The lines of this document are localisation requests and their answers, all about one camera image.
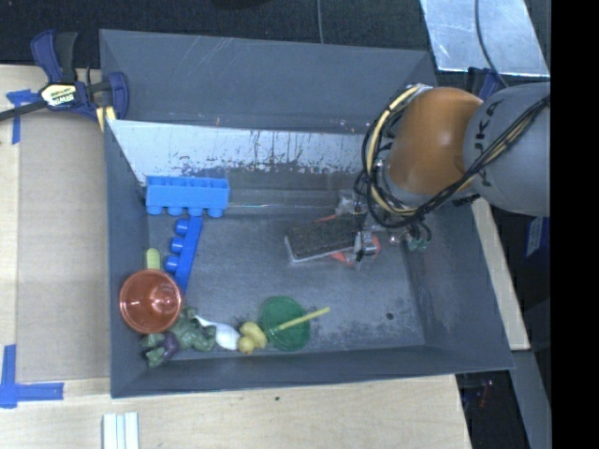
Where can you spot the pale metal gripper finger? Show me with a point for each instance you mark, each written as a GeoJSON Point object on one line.
{"type": "Point", "coordinates": [359, 255]}
{"type": "Point", "coordinates": [370, 245]}

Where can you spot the dark green block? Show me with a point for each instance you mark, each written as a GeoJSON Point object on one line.
{"type": "Point", "coordinates": [323, 239]}

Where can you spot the grey metal bin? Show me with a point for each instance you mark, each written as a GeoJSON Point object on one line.
{"type": "Point", "coordinates": [281, 293]}

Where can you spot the yellow rubber duck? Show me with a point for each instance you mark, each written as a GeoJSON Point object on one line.
{"type": "Point", "coordinates": [252, 335]}

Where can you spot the white plastic toy piece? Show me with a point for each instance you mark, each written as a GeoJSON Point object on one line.
{"type": "Point", "coordinates": [225, 336]}

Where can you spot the narrow blue toy brick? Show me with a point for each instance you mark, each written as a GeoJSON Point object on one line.
{"type": "Point", "coordinates": [191, 246]}

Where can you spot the large blue toy brick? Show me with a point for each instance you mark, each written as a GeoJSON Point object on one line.
{"type": "Point", "coordinates": [187, 192]}

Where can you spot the green monster toy figure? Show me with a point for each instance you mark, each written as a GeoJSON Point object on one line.
{"type": "Point", "coordinates": [189, 335]}

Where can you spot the small yellow-green cylinder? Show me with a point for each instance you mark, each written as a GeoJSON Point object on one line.
{"type": "Point", "coordinates": [153, 257]}

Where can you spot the clear orange plastic cup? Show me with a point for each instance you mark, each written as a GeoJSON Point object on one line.
{"type": "Point", "coordinates": [150, 301]}

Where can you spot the pale brown flat board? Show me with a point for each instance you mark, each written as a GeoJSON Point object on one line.
{"type": "Point", "coordinates": [61, 250]}

